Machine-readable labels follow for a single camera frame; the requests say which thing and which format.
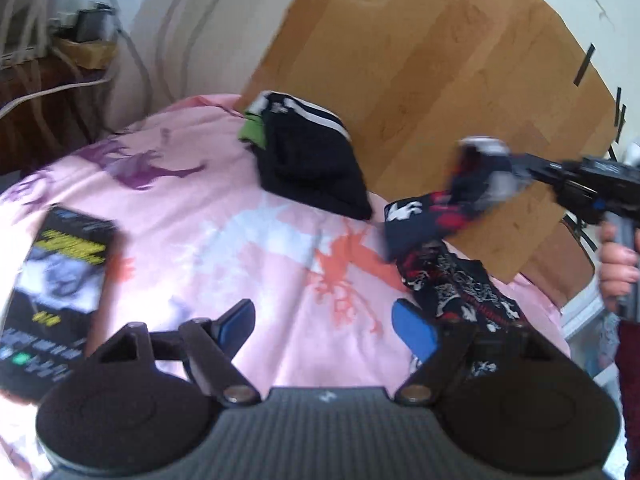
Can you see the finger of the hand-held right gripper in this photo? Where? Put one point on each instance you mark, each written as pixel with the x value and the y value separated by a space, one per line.
pixel 536 166

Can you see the person's right forearm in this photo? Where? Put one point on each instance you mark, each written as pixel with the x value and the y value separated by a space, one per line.
pixel 631 390

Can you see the brown padded board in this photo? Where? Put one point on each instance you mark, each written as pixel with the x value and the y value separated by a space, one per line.
pixel 560 265

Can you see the wooden headboard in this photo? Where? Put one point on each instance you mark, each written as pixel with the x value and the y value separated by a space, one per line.
pixel 430 70

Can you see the pink deer print bedsheet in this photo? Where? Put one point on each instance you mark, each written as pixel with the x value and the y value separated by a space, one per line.
pixel 210 240

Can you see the black skull print sock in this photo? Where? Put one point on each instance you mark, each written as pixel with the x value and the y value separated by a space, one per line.
pixel 465 290

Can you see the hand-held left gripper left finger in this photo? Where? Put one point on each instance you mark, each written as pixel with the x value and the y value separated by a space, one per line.
pixel 236 321

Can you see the black and yellow book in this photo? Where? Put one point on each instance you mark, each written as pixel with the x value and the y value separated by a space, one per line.
pixel 52 305

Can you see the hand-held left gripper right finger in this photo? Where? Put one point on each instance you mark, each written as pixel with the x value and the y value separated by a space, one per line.
pixel 413 334

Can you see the person's right hand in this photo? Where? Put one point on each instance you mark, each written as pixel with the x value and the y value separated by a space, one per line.
pixel 614 274

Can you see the green cloth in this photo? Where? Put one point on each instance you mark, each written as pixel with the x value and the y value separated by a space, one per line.
pixel 252 129

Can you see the black tape strip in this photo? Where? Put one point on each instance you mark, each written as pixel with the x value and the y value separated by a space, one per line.
pixel 620 115
pixel 584 65

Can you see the dark wooden cabinet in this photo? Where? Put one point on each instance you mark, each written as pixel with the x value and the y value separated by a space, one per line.
pixel 40 110

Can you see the grey device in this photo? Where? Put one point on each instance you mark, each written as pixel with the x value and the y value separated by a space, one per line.
pixel 93 21

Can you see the black folded garment white stripes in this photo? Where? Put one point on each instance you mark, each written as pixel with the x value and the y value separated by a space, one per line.
pixel 310 160

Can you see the small cardboard box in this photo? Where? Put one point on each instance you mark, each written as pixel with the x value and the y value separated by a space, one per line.
pixel 86 50

